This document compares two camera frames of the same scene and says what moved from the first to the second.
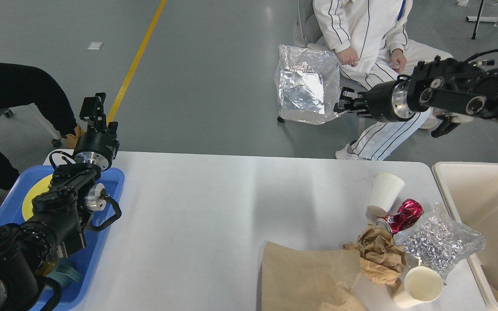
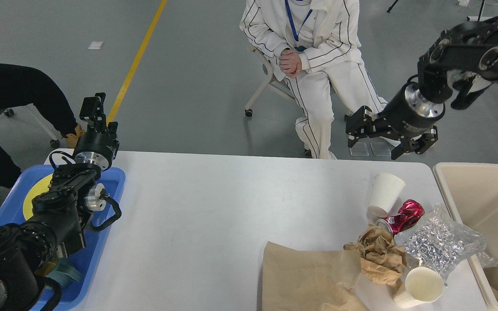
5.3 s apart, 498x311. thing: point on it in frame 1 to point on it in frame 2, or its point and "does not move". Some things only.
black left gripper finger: (92, 111) does not move
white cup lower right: (422, 284) does not move
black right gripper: (390, 101) to (409, 112)
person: (370, 38) to (314, 45)
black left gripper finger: (112, 127) does not move
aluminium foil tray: (307, 83) to (486, 260)
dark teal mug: (66, 272) does not move
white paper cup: (385, 189) does not move
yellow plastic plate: (38, 188) does not move
